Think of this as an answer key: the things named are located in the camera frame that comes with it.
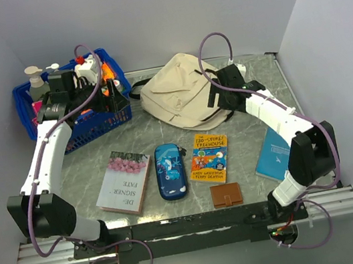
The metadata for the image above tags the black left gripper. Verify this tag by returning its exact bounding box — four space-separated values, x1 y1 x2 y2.
68 71 131 120

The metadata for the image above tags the beige canvas backpack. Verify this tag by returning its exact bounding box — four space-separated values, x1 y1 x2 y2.
129 53 234 131

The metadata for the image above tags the brown leather wallet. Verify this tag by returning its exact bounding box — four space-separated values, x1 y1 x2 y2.
210 182 243 209

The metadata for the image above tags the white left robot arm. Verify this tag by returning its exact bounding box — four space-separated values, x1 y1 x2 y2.
7 70 129 258

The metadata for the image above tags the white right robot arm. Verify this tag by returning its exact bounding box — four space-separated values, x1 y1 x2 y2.
208 64 340 222

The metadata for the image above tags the orange package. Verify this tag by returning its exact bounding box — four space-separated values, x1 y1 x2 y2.
101 63 116 84

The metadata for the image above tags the blue plastic basket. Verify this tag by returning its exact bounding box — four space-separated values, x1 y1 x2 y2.
12 48 132 154

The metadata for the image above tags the cream pump bottle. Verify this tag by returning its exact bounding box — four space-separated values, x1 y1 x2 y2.
46 63 60 74

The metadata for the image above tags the pink box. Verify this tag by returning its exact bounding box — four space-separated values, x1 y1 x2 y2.
31 100 42 126

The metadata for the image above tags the green pump bottle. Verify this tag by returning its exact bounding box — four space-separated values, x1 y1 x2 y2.
24 65 50 102

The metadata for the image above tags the pink flower cover book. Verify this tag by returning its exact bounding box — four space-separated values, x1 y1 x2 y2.
96 151 151 216

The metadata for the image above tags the orange treehouse book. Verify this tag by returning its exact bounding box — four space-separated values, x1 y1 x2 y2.
190 134 228 184

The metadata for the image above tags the blue shark pencil case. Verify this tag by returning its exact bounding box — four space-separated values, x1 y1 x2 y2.
154 143 188 201

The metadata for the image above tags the blue thin booklet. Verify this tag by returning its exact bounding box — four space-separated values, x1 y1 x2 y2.
255 128 290 182

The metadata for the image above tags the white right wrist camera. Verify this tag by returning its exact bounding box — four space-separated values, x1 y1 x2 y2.
227 58 247 77

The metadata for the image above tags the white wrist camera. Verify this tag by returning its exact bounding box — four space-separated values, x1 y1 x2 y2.
227 58 247 77
74 54 102 85

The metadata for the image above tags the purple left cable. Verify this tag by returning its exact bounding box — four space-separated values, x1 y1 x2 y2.
0 39 154 264

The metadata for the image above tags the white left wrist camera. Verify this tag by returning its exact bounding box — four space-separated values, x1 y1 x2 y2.
74 54 102 85

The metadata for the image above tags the aluminium rail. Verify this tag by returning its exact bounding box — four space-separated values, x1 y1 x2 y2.
17 186 353 264

